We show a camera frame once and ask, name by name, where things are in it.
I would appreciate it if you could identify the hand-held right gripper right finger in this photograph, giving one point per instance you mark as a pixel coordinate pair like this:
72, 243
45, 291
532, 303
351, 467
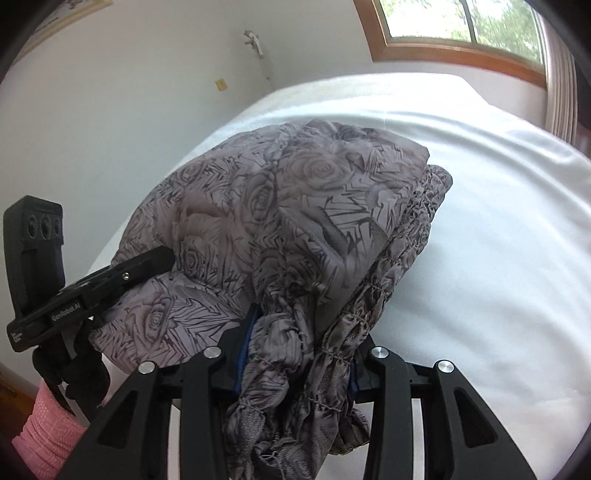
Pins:
369, 383

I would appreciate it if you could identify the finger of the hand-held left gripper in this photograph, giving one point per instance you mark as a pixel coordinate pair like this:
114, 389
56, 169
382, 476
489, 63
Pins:
143, 267

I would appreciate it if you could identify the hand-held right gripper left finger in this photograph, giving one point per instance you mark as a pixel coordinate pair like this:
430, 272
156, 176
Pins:
240, 364

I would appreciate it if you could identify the grey rose-print garment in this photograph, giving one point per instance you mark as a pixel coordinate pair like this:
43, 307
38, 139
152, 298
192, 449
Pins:
295, 221

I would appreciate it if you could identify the person's left forearm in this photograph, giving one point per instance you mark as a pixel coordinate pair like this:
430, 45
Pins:
44, 438

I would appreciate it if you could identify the person's left hand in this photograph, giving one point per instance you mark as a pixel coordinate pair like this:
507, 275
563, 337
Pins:
85, 369

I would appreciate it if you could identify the white floral bed sheet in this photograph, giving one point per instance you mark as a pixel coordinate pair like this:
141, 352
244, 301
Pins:
485, 230

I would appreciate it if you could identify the pale pleated curtain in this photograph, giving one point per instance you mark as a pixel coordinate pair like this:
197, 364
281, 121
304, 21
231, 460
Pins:
563, 87

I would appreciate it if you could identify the wooden-framed window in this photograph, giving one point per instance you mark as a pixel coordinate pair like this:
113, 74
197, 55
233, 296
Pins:
461, 23

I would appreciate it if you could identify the yellow wall socket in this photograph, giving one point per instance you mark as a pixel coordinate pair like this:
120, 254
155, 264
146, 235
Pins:
221, 85

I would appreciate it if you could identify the wall-mounted metal fixture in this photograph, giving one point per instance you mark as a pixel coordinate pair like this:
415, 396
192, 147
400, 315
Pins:
255, 44

